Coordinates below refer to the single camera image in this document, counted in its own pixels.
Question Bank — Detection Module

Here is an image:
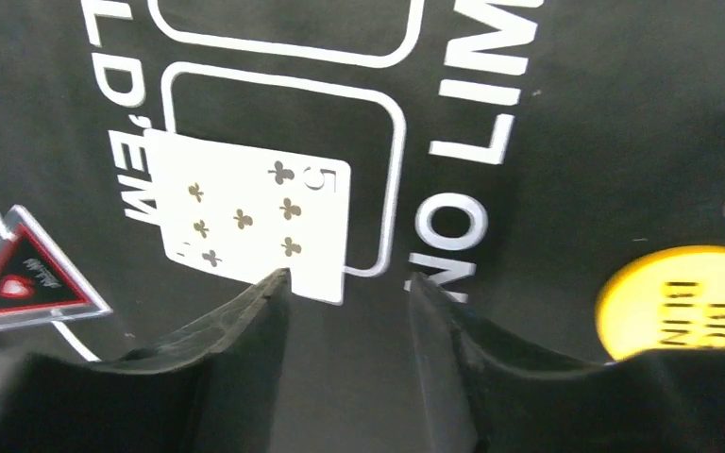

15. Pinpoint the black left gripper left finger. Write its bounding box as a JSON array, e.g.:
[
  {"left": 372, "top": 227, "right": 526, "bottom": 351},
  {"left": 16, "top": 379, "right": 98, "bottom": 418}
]
[{"left": 0, "top": 269, "right": 291, "bottom": 452}]

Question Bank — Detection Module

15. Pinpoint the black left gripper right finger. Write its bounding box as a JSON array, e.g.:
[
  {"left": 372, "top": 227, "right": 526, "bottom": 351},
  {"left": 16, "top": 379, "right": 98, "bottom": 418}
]
[{"left": 409, "top": 273, "right": 725, "bottom": 452}]

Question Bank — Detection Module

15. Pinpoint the face-up clubs card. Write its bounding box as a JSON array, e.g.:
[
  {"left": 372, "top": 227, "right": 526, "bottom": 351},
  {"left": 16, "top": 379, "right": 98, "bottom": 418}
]
[{"left": 143, "top": 129, "right": 351, "bottom": 305}]

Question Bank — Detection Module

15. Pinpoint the yellow big blind button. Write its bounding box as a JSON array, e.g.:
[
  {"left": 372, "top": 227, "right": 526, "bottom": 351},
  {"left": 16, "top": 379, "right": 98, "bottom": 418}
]
[{"left": 595, "top": 245, "right": 725, "bottom": 361}]

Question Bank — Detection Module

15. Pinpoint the red triangular all-in marker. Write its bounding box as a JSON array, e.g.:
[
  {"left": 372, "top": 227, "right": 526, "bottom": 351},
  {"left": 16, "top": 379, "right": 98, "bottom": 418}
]
[{"left": 0, "top": 205, "right": 112, "bottom": 331}]

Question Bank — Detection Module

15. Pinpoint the black poker felt mat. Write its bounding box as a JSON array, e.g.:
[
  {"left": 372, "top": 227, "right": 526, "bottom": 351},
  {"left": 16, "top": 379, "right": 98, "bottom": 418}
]
[{"left": 0, "top": 1, "right": 725, "bottom": 452}]

